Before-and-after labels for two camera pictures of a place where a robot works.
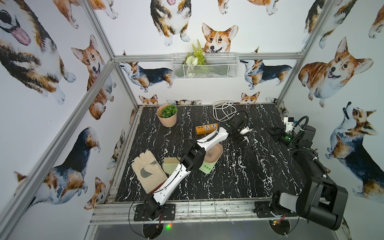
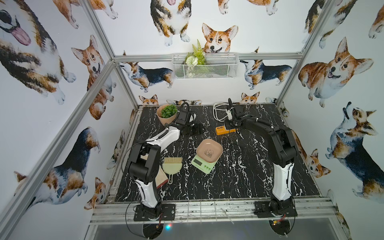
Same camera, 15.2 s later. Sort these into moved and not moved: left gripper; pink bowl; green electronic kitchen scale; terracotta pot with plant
Moved: left gripper
Not moved: green electronic kitchen scale; terracotta pot with plant; pink bowl
